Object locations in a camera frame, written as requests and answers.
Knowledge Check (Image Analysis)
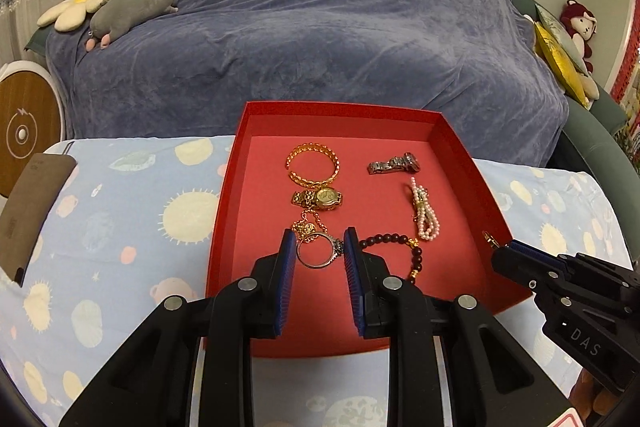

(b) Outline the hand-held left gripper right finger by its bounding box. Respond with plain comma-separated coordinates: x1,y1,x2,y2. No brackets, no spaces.
342,227,573,427

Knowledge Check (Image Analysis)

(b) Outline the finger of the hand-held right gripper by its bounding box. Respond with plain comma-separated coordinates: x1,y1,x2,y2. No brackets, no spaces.
492,248,556,295
507,241,576,273

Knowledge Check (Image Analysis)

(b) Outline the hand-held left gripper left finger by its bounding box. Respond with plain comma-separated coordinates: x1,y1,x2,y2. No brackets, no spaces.
59,228,296,427

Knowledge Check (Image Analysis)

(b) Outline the silver hoop earring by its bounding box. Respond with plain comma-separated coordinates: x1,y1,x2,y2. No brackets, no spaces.
296,232,345,269

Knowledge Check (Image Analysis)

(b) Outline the gold chain crown bracelet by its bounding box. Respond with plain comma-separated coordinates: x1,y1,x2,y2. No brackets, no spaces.
291,209,327,242

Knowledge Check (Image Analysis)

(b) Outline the dark bead bracelet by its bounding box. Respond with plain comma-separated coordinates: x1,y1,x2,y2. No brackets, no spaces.
359,233,425,284

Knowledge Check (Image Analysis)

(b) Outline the red cardboard box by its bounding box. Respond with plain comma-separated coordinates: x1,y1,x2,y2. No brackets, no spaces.
204,101,538,358

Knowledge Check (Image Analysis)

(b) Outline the gold wristwatch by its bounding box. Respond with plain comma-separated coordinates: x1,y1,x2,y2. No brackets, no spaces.
291,187,345,210

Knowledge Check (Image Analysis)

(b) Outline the pearl bracelet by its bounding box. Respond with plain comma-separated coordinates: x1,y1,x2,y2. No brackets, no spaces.
407,177,441,242

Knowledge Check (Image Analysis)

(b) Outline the gold braided bangle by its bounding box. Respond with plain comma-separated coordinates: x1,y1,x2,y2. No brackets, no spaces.
286,144,342,188

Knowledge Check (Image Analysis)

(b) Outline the silver wristwatch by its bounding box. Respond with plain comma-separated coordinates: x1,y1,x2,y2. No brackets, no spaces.
367,152,421,175

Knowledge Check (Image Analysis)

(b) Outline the person's right hand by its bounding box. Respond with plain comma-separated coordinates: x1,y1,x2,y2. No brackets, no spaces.
570,367,613,425

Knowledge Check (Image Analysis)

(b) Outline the red white-edged object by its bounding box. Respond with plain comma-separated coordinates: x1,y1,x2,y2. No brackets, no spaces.
547,408,587,427

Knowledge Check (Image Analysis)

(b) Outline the green sofa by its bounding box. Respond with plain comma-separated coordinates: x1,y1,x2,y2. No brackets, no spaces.
510,0,640,188

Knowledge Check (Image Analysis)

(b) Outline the planet-print blue tablecloth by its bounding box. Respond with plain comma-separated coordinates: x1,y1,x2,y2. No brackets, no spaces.
0,134,636,427

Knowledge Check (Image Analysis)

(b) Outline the yellow cushion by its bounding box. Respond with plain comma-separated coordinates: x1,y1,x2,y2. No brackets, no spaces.
532,23,593,110

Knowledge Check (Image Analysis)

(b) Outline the red lattice rack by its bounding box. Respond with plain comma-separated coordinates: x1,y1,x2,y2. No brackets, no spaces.
611,19,640,105

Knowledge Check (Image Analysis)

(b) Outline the grey cushion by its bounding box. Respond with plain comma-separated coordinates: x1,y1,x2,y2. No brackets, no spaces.
534,3,591,78

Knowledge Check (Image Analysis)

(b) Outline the red monkey plush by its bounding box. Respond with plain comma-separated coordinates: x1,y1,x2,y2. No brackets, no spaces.
559,0,600,75

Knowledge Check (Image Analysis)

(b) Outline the blue-grey blanket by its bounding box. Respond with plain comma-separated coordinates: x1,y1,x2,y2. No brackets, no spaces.
46,0,571,168

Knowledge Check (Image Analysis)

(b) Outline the brown notebook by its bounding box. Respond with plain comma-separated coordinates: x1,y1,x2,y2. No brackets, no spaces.
0,153,78,288

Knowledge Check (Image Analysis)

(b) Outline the white round wooden-faced device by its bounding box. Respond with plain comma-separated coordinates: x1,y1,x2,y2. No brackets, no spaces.
0,62,66,198

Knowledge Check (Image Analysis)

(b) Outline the grey plush toy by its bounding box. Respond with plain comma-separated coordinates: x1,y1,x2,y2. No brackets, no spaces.
85,0,181,50

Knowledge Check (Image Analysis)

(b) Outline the flower-shaped cushion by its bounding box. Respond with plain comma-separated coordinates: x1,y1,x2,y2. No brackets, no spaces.
37,0,133,32

